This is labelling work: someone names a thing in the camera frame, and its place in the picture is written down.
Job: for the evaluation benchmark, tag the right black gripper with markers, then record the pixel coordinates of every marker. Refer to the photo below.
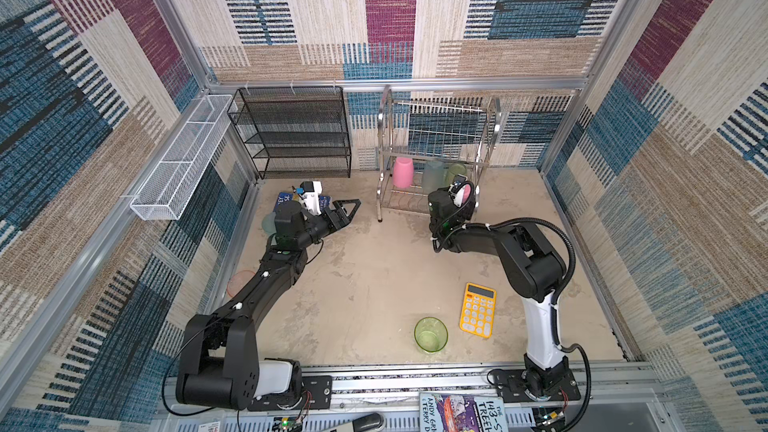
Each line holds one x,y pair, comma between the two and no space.
464,212

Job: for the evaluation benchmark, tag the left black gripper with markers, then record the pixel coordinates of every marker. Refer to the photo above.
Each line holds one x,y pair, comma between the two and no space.
339,220

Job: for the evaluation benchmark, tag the pink cup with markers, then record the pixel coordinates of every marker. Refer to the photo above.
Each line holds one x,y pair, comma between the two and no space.
462,194
403,172

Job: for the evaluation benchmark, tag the teal translucent cup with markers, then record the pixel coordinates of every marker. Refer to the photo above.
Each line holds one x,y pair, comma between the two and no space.
432,176

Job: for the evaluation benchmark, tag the green translucent cup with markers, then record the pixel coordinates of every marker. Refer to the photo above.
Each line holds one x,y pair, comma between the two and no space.
430,334
452,171

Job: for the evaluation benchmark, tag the silver wire dish rack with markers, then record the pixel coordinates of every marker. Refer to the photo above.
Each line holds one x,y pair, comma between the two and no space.
426,131

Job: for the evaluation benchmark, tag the green translucent cup front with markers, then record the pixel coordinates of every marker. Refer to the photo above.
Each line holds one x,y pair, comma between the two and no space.
430,334

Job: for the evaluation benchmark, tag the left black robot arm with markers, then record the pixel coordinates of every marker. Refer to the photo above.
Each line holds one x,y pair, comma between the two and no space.
218,362

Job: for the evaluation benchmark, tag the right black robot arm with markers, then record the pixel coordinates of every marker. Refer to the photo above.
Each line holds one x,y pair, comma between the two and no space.
538,260

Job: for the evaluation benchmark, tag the black mesh shelf rack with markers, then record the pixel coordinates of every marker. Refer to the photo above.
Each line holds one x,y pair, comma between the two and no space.
294,132

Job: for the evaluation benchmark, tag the blue picture book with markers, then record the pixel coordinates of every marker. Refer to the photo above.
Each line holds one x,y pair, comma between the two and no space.
324,201

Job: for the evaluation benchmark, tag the yellow calculator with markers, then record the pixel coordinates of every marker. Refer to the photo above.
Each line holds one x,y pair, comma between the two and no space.
478,310

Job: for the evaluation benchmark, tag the purple treehouse book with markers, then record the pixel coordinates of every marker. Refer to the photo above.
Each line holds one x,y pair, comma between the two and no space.
461,413

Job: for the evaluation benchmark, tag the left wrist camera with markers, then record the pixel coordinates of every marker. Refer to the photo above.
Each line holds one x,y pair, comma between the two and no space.
309,196

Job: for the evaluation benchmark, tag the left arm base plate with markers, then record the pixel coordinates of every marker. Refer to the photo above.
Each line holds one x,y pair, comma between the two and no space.
315,392

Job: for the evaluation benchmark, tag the white wire wall basket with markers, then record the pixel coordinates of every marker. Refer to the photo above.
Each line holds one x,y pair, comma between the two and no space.
166,193

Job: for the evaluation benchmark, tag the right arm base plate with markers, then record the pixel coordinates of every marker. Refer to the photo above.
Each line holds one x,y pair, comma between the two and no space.
534,385

